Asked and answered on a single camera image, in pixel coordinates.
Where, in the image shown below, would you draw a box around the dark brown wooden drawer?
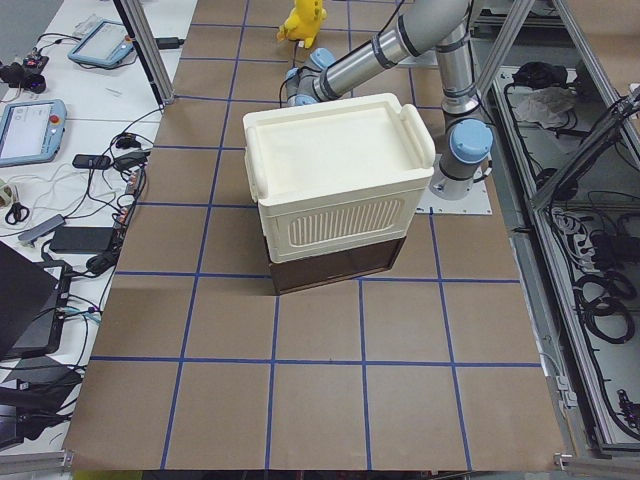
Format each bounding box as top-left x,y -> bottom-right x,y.
267,237 -> 406,295

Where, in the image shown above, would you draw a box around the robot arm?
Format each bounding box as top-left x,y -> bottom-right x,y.
284,1 -> 494,201

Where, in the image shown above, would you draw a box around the cream plastic storage box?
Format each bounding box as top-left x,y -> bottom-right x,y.
243,93 -> 435,263

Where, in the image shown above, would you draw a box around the yellow dinosaur plush toy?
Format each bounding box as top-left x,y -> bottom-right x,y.
276,0 -> 327,49

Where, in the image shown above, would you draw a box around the black power adapter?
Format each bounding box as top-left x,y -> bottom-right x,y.
50,226 -> 113,254

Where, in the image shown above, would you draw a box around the black laptop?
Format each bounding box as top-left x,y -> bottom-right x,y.
1,244 -> 71,360

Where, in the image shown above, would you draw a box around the far blue teach pendant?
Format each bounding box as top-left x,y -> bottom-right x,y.
67,20 -> 134,69

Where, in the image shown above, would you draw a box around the blue teach pendant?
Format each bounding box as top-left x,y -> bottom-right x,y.
1,99 -> 67,168
67,20 -> 134,69

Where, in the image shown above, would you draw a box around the black scissors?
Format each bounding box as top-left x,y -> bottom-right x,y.
4,202 -> 30,226

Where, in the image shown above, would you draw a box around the near blue teach pendant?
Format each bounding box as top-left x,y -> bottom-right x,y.
1,99 -> 67,168

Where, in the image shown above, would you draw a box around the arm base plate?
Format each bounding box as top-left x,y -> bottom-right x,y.
415,181 -> 493,216

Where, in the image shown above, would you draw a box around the aluminium frame post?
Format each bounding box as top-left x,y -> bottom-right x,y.
113,0 -> 175,108

